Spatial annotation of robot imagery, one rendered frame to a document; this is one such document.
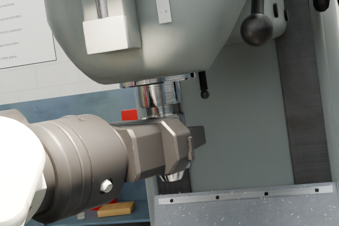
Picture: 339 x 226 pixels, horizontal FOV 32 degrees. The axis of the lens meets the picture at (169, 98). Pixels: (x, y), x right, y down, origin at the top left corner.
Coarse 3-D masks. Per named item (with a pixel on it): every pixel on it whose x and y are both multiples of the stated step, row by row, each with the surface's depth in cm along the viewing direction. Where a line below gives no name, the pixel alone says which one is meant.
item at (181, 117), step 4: (176, 112) 64; (180, 112) 63; (148, 116) 65; (152, 116) 64; (156, 116) 63; (160, 116) 62; (164, 116) 62; (168, 116) 62; (172, 116) 62; (176, 116) 62; (180, 116) 63; (184, 116) 64; (180, 120) 63; (184, 120) 64
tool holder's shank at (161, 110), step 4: (152, 108) 64; (156, 108) 63; (160, 108) 63; (164, 108) 63; (168, 108) 63; (172, 108) 64; (152, 112) 64; (156, 112) 63; (160, 112) 63; (164, 112) 63; (168, 112) 63; (172, 112) 64
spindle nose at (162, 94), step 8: (144, 88) 62; (152, 88) 62; (160, 88) 62; (168, 88) 62; (176, 88) 63; (144, 96) 62; (152, 96) 62; (160, 96) 62; (168, 96) 62; (176, 96) 63; (144, 104) 63; (152, 104) 62; (160, 104) 62; (168, 104) 62
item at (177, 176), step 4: (180, 172) 64; (160, 176) 64; (164, 176) 63; (168, 176) 63; (172, 176) 63; (176, 176) 63; (180, 176) 64; (164, 180) 64; (168, 180) 64; (172, 180) 64; (176, 180) 64
